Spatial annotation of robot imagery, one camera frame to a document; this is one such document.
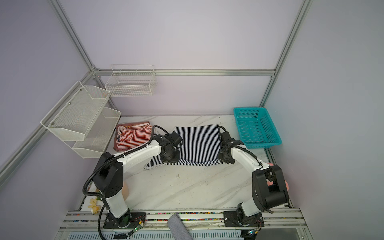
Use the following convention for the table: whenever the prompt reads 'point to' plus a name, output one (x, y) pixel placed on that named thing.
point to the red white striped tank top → (129, 135)
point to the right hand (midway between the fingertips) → (222, 157)
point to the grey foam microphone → (178, 229)
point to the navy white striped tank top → (199, 147)
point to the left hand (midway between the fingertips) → (174, 161)
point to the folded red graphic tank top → (116, 148)
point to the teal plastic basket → (256, 128)
